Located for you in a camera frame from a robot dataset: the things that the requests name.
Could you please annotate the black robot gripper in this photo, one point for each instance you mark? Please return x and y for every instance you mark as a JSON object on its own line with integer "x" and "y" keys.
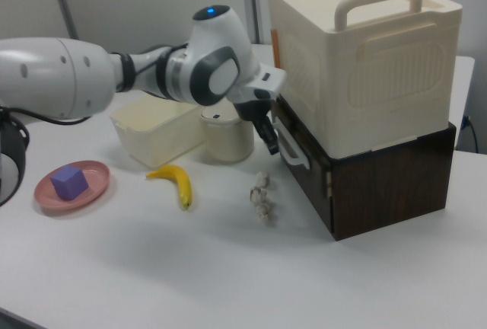
{"x": 258, "y": 91}

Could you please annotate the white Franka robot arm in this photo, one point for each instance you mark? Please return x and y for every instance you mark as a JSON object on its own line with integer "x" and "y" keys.
{"x": 68, "y": 77}

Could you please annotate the small cream trash can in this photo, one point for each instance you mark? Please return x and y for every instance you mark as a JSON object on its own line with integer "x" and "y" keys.
{"x": 228, "y": 140}

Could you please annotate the white toy dumpling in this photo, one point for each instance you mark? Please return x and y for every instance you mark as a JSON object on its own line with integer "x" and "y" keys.
{"x": 264, "y": 213}
{"x": 263, "y": 179}
{"x": 258, "y": 195}

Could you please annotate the yellow toy banana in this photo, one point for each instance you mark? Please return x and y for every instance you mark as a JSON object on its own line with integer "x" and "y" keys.
{"x": 182, "y": 180}

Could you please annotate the open cream plastic bin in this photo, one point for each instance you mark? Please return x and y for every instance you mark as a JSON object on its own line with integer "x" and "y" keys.
{"x": 156, "y": 142}

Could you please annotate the dark brown wooden cabinet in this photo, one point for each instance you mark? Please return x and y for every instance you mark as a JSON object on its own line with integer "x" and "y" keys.
{"x": 392, "y": 188}

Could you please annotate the pink plate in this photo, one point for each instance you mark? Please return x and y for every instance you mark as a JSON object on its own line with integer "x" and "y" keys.
{"x": 95, "y": 184}

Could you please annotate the purple cube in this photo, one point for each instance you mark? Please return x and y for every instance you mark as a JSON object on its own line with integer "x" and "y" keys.
{"x": 68, "y": 184}

